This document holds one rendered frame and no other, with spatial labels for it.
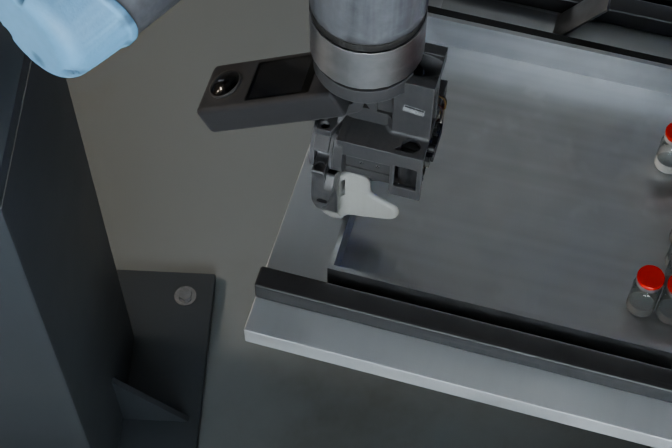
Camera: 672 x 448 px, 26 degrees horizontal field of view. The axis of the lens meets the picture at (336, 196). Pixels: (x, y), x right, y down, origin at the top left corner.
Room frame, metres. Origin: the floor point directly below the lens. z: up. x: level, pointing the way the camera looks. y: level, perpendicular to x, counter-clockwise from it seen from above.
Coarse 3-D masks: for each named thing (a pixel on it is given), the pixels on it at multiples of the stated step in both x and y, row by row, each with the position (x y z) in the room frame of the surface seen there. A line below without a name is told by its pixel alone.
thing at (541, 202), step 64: (448, 64) 0.75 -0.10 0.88; (512, 64) 0.75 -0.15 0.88; (576, 64) 0.74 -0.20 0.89; (640, 64) 0.73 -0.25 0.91; (448, 128) 0.68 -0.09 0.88; (512, 128) 0.68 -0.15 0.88; (576, 128) 0.68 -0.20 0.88; (640, 128) 0.68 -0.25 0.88; (384, 192) 0.62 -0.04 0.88; (448, 192) 0.62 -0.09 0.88; (512, 192) 0.62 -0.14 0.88; (576, 192) 0.62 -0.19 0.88; (640, 192) 0.62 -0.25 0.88; (384, 256) 0.56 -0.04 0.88; (448, 256) 0.56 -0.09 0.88; (512, 256) 0.56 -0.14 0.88; (576, 256) 0.56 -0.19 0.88; (640, 256) 0.56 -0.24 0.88; (512, 320) 0.49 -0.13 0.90; (576, 320) 0.51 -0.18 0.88; (640, 320) 0.51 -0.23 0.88
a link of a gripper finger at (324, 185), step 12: (324, 156) 0.56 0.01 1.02; (312, 168) 0.55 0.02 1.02; (324, 168) 0.56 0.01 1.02; (312, 180) 0.55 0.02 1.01; (324, 180) 0.55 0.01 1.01; (336, 180) 0.56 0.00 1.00; (312, 192) 0.55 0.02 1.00; (324, 192) 0.55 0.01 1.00; (336, 192) 0.56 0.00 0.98; (324, 204) 0.55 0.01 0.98; (336, 204) 0.56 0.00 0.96
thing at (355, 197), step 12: (348, 180) 0.57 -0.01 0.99; (360, 180) 0.56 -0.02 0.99; (348, 192) 0.57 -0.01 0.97; (360, 192) 0.57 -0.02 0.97; (372, 192) 0.57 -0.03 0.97; (348, 204) 0.57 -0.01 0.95; (360, 204) 0.57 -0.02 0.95; (372, 204) 0.56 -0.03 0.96; (384, 204) 0.56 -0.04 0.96; (336, 216) 0.57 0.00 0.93; (372, 216) 0.56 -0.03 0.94; (384, 216) 0.56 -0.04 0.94; (396, 216) 0.56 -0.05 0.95
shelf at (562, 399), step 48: (432, 0) 0.82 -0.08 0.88; (624, 48) 0.77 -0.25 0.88; (288, 240) 0.58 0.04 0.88; (288, 336) 0.49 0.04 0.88; (336, 336) 0.49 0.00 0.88; (384, 336) 0.49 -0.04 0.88; (432, 384) 0.46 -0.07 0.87; (480, 384) 0.45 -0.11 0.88; (528, 384) 0.45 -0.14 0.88; (576, 384) 0.45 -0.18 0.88; (624, 432) 0.42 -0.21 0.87
